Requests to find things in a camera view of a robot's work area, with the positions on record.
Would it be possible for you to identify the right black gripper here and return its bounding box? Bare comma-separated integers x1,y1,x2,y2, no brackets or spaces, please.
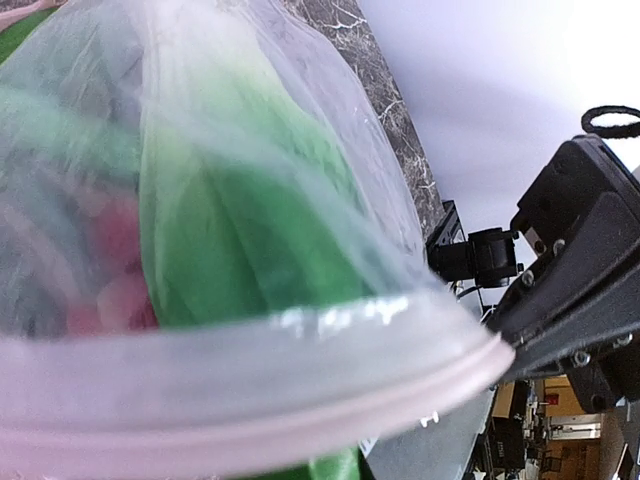
487,135,639,413

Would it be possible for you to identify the toy bok choy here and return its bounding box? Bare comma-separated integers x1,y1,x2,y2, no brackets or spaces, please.
139,59,376,480

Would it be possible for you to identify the clear zip top bag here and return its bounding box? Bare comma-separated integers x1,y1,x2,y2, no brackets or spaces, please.
1,1,514,478

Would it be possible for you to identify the red toy strawberry bunch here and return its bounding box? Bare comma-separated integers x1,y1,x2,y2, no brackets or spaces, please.
67,195,158,336

